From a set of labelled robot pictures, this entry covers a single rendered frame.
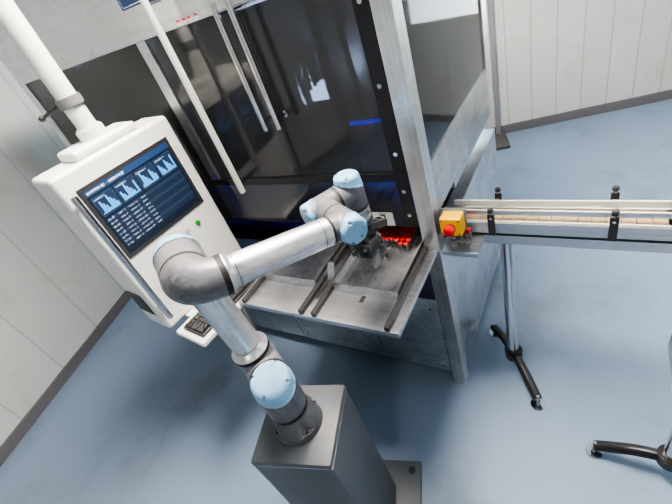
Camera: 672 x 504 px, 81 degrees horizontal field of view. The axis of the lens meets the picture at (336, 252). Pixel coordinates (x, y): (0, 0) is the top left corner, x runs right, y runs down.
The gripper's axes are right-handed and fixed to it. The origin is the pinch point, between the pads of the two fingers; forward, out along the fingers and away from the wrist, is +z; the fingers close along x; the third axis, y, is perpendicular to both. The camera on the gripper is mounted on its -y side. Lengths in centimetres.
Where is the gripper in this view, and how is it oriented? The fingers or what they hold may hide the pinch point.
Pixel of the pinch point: (378, 264)
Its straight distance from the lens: 130.8
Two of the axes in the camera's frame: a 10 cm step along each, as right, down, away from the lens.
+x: 8.4, 0.7, -5.3
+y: -4.5, 6.5, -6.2
